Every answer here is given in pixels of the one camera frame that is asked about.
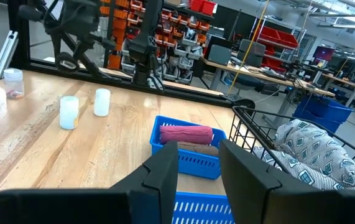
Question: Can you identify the pink bandage roll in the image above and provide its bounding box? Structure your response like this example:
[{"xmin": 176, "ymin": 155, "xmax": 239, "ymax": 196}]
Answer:
[{"xmin": 159, "ymin": 124, "xmax": 214, "ymax": 146}]

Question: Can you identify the black aluminium table frame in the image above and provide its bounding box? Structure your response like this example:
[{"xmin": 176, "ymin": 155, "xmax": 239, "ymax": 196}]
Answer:
[{"xmin": 0, "ymin": 0, "xmax": 256, "ymax": 108}]

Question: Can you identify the long wooden desk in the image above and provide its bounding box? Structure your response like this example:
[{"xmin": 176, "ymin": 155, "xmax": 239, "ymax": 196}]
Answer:
[{"xmin": 200, "ymin": 57, "xmax": 336, "ymax": 98}]

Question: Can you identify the large blue bin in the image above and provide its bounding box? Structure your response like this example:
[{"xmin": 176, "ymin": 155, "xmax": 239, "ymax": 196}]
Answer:
[{"xmin": 292, "ymin": 95, "xmax": 354, "ymax": 134}]

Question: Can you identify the blue plastic basket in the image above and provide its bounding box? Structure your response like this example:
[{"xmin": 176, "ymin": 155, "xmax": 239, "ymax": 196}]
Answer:
[
  {"xmin": 149, "ymin": 114, "xmax": 228, "ymax": 180},
  {"xmin": 172, "ymin": 192, "xmax": 236, "ymax": 224}
]

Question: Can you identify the monitor with pink screen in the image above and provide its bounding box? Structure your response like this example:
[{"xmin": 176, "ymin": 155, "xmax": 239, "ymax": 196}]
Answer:
[{"xmin": 312, "ymin": 45, "xmax": 336, "ymax": 62}]

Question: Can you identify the grey computer case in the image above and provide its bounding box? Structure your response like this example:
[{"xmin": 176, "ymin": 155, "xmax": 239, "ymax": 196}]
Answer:
[
  {"xmin": 238, "ymin": 39, "xmax": 267, "ymax": 68},
  {"xmin": 207, "ymin": 43, "xmax": 233, "ymax": 67}
]

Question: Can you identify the black wire basket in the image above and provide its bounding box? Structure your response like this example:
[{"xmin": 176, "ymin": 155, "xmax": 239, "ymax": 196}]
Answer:
[{"xmin": 228, "ymin": 105, "xmax": 355, "ymax": 191}]

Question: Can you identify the yellow cable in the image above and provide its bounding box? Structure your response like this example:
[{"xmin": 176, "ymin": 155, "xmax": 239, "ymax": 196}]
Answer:
[{"xmin": 226, "ymin": 0, "xmax": 271, "ymax": 96}]

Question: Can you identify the silver aluminium bracket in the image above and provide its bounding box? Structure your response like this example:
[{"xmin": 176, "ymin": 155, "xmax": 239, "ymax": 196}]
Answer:
[{"xmin": 0, "ymin": 30, "xmax": 19, "ymax": 81}]

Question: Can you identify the red bin rack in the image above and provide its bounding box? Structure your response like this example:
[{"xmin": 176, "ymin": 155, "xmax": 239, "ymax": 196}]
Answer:
[{"xmin": 251, "ymin": 18, "xmax": 300, "ymax": 70}]

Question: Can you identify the white plastic pill bottle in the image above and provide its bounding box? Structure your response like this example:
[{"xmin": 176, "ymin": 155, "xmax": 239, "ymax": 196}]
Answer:
[
  {"xmin": 93, "ymin": 88, "xmax": 111, "ymax": 118},
  {"xmin": 59, "ymin": 95, "xmax": 80, "ymax": 131}
]

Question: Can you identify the clear pill bottle with pills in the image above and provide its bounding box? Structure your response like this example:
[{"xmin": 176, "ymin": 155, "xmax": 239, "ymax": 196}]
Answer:
[{"xmin": 3, "ymin": 68, "xmax": 25, "ymax": 100}]

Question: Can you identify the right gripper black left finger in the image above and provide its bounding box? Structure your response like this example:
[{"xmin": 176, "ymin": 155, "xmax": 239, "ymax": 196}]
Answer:
[{"xmin": 0, "ymin": 141, "xmax": 180, "ymax": 224}]

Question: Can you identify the orange and grey bin shelf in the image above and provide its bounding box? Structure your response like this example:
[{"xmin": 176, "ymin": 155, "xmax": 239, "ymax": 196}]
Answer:
[{"xmin": 99, "ymin": 0, "xmax": 217, "ymax": 85}]

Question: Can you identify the grey patterned cloth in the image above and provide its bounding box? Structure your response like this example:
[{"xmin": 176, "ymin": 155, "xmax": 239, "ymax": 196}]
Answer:
[{"xmin": 253, "ymin": 119, "xmax": 355, "ymax": 191}]

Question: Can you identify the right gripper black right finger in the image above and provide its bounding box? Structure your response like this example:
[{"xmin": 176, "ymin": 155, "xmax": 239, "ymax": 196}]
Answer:
[{"xmin": 219, "ymin": 139, "xmax": 355, "ymax": 224}]

